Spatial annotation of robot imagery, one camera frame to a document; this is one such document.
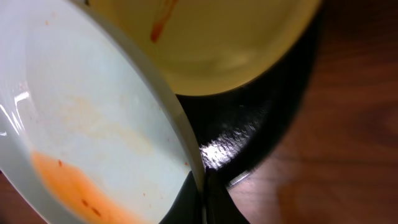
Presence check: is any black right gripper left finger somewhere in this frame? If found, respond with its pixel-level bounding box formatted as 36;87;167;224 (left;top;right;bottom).
160;172;202;224

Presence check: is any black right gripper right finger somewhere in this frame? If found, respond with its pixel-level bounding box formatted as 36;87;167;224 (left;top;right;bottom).
205;168;249;224

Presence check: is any light green plate orange smear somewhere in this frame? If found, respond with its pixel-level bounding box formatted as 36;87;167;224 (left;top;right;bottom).
1;1;205;223

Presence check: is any yellow plate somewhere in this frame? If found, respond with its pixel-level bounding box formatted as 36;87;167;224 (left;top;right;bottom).
89;0;321;96

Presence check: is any round black tray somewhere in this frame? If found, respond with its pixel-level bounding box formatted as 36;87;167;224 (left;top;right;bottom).
177;9;324;186

